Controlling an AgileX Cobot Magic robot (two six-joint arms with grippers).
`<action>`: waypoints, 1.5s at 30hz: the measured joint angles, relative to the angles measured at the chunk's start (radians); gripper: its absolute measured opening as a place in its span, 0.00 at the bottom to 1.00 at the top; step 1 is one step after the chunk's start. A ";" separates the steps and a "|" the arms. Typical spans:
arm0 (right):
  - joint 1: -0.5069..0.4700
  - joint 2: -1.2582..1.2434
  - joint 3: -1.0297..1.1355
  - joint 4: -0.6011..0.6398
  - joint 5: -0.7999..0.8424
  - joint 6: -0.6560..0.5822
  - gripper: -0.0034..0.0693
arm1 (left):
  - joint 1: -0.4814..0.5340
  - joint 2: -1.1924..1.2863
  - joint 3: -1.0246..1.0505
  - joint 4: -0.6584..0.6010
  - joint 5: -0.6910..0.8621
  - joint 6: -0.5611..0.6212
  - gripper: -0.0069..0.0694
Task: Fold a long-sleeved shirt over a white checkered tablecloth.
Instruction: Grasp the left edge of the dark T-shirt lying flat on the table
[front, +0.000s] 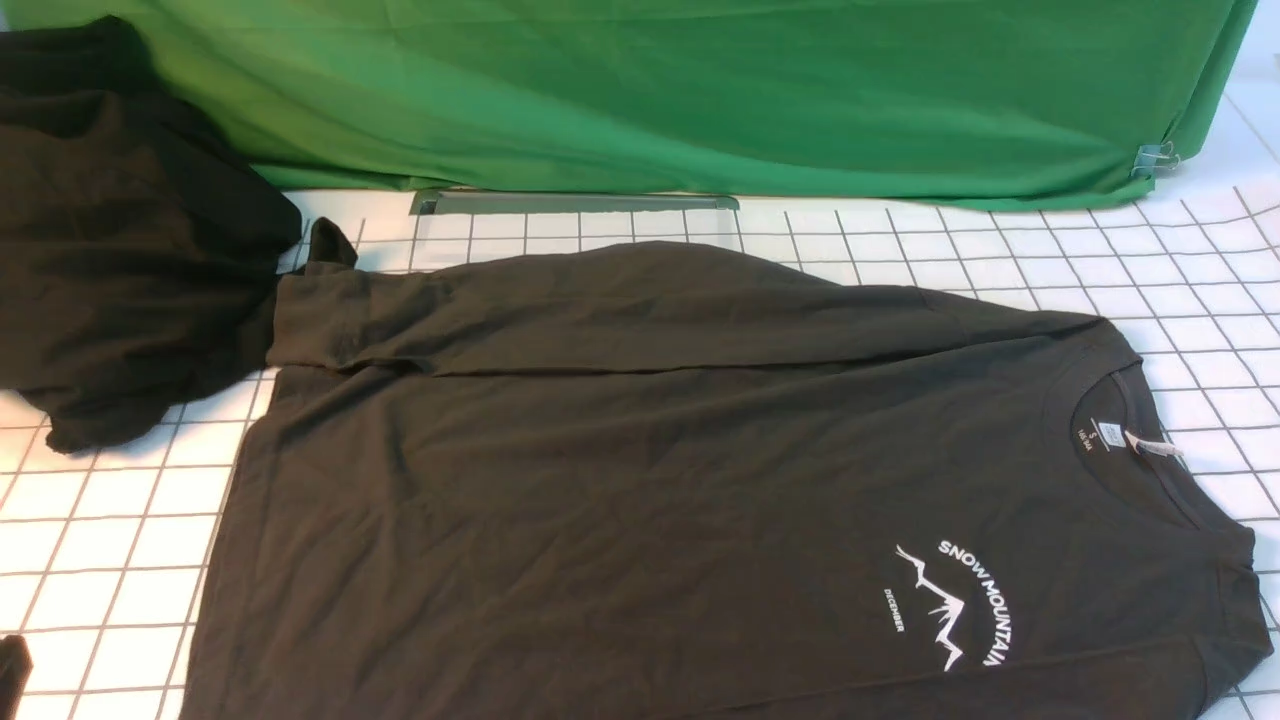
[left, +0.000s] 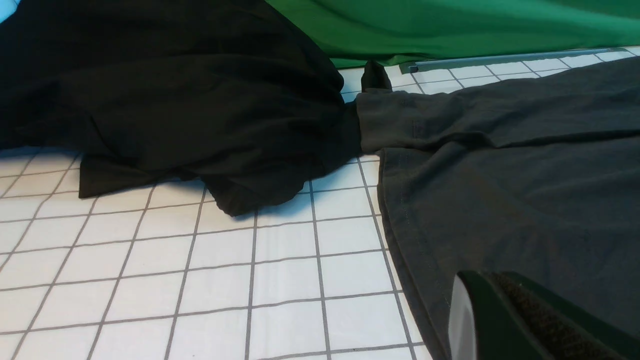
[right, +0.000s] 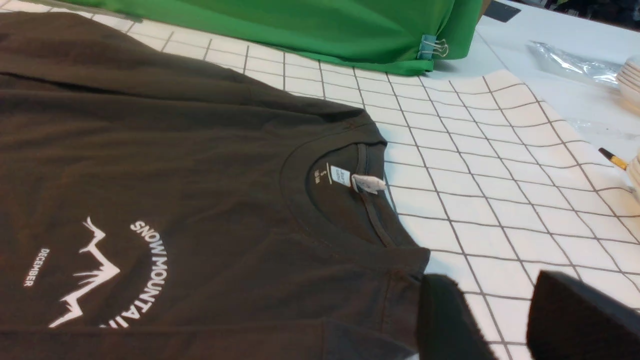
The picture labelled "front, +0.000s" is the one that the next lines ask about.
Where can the gray long-sleeved shirt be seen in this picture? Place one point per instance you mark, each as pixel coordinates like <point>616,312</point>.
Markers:
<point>669,481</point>

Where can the gray metal bar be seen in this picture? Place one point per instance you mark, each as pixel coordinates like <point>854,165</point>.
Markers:
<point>432,203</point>

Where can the green backdrop cloth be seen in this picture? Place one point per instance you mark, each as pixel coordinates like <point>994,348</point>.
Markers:
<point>990,105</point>

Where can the white neck hang tag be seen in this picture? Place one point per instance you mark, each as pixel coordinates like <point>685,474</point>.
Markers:
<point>1151,446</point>

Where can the black cloth pile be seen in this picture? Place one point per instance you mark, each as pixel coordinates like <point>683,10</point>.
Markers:
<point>139,249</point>

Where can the metal binder clip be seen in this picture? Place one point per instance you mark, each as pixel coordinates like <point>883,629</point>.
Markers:
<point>1154,159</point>

